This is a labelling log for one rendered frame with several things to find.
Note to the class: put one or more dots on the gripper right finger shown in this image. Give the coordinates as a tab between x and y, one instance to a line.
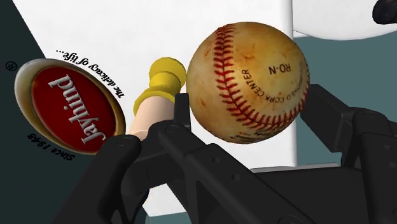
377	155

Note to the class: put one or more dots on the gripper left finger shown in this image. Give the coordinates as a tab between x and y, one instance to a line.
192	173

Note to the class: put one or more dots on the worn red-stitched baseball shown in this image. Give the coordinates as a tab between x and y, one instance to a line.
248	83

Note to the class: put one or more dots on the yellow and beige toy piece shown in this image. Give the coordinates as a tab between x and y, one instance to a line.
155	108

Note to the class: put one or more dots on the white box with red oval label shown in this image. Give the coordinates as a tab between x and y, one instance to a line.
124	31

